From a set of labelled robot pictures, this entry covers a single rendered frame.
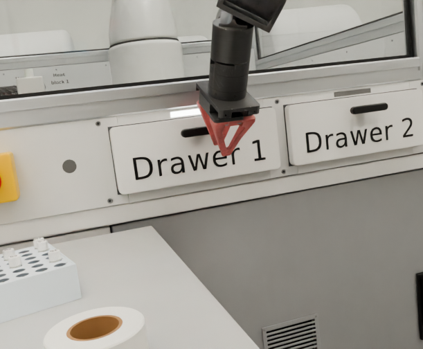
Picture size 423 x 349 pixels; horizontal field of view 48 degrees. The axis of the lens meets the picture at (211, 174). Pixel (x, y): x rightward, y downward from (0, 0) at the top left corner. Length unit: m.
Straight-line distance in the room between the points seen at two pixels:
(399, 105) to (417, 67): 0.10
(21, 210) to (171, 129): 0.27
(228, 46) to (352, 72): 0.35
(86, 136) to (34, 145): 0.08
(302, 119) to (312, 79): 0.08
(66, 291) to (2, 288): 0.06
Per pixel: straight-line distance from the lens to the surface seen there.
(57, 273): 0.52
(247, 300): 0.93
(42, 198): 0.80
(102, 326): 0.38
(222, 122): 0.69
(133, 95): 0.80
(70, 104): 0.79
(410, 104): 1.01
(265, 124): 0.85
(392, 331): 1.13
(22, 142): 0.80
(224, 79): 0.69
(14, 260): 0.56
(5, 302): 0.52
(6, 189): 0.76
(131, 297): 0.51
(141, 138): 0.79
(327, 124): 0.91
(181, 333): 0.42
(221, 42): 0.67
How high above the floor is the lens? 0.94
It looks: 8 degrees down
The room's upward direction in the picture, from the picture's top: 7 degrees counter-clockwise
